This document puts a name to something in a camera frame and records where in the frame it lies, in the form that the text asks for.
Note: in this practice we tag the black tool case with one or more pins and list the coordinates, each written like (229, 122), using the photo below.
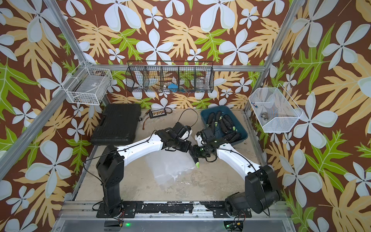
(118, 125)

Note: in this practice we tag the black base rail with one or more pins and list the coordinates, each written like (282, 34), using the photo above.
(132, 209)

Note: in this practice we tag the stack of clear bags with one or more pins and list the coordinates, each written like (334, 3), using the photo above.
(166, 174)

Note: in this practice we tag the small black electronics board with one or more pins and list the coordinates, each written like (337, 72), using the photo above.
(157, 113)

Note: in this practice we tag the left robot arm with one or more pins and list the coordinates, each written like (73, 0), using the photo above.
(110, 165)

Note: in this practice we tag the teal plastic bin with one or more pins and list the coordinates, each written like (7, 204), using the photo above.
(225, 110)

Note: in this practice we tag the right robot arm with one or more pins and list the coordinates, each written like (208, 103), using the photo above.
(261, 188)

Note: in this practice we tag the white wire basket left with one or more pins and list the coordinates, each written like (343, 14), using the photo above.
(88, 84)

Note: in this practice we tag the white mesh basket right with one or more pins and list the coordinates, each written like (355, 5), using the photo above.
(275, 109)

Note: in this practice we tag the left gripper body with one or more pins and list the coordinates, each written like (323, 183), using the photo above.
(180, 144)

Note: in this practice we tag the purple eggplant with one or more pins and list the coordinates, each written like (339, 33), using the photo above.
(195, 161)

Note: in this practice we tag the black wire basket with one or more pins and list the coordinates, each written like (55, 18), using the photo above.
(170, 76)

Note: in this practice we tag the pile of eggplants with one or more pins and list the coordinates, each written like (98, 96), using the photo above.
(225, 124)

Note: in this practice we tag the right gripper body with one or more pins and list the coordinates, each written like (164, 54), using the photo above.
(201, 151)

